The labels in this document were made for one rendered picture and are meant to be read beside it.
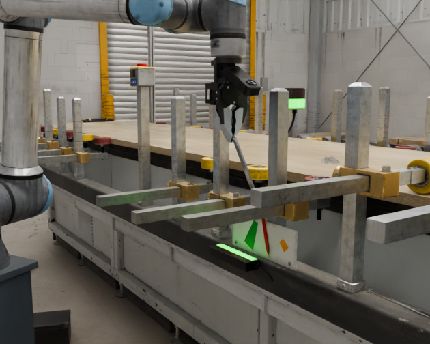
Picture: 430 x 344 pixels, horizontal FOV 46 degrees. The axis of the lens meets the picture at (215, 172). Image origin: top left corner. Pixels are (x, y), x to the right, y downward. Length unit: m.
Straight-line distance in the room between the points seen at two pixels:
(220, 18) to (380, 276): 0.76
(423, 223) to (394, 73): 9.63
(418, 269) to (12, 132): 1.23
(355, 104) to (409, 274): 0.46
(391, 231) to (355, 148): 0.41
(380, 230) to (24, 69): 1.25
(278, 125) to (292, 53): 10.28
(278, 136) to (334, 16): 10.44
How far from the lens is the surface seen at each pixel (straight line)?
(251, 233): 1.36
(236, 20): 1.27
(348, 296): 1.13
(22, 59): 1.67
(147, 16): 1.21
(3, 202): 1.66
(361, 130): 1.07
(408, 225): 0.73
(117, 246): 2.81
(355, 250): 1.12
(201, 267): 1.67
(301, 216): 1.23
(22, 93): 1.68
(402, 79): 10.22
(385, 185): 1.03
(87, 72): 9.27
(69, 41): 9.23
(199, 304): 2.19
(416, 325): 1.04
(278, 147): 1.25
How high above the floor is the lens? 1.12
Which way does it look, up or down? 9 degrees down
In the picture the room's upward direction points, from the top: straight up
